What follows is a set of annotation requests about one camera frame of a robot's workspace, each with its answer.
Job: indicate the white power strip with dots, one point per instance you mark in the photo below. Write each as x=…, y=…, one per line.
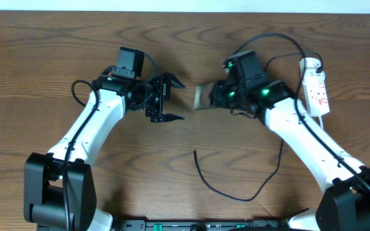
x=315, y=93

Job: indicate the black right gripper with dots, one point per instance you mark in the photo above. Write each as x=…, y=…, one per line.
x=216, y=95

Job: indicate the white USB charger plug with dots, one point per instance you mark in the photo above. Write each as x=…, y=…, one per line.
x=309, y=62

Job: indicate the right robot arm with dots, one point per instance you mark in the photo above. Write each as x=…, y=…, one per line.
x=343, y=179

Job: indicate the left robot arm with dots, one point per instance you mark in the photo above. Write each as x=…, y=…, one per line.
x=59, y=192

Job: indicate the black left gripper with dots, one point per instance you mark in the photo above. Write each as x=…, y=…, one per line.
x=160, y=97

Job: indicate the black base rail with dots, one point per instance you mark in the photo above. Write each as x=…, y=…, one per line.
x=142, y=225

